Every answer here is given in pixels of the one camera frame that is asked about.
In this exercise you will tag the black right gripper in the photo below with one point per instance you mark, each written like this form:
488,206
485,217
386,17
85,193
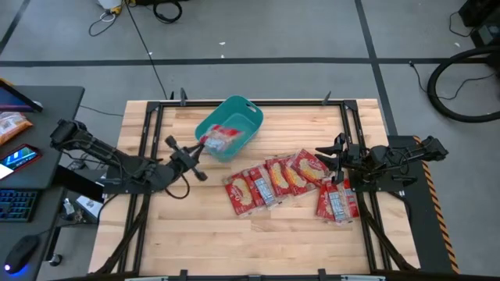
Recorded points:
349,156

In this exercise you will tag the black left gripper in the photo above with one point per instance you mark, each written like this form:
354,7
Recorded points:
180,158

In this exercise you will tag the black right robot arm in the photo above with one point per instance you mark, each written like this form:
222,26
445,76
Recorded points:
390,158

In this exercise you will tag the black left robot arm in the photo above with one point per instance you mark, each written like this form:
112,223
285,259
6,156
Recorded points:
97,150

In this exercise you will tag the teal plastic basket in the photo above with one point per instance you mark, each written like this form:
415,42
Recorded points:
234,113

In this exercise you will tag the black mat striped edge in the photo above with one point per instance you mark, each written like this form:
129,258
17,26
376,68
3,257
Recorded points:
422,218

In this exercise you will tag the white box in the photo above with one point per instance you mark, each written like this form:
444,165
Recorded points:
88,206

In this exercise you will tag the small clear bottle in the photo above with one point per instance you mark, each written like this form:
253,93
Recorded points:
68,206

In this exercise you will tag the black side desk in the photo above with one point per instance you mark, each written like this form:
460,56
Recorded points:
51,117

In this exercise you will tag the yellow power strip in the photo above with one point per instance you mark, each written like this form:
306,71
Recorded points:
116,9

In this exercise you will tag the white trash bin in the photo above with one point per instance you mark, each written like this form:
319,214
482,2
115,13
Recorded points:
107,4

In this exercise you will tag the smartphone with red case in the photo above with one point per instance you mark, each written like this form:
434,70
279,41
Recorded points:
19,158

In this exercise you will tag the black caster wheel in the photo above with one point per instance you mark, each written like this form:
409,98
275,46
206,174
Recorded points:
56,260

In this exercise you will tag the orange snack bag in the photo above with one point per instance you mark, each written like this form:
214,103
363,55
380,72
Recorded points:
11,126

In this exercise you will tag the black backlit keyboard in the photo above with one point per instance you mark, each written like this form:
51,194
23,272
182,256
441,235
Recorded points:
17,205

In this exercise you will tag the black computer mouse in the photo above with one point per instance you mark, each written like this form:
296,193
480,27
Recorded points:
21,251

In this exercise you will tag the black equipment stack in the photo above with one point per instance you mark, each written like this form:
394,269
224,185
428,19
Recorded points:
484,23

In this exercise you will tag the black metal rig frame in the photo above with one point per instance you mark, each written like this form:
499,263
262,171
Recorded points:
273,103

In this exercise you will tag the tablet with dark frame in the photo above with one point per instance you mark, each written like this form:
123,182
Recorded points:
11,99

